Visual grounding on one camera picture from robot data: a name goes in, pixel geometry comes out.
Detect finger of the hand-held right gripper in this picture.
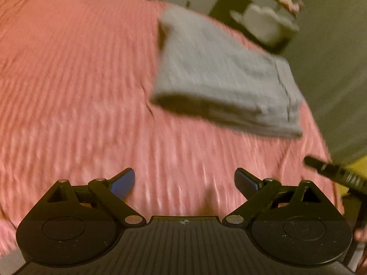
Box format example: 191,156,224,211
303,156,367,198

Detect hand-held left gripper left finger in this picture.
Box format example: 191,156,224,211
29,167,146,227

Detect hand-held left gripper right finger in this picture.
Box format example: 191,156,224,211
222,168,342,227

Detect grey pants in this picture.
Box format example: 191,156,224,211
150,6,304,140

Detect pink ribbed bedspread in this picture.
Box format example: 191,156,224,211
0,0,345,264

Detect green curtain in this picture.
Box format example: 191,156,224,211
279,0,367,164

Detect white upholstered chair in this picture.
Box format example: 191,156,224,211
230,4,300,47

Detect pink desk clutter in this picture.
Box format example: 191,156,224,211
276,0,305,14

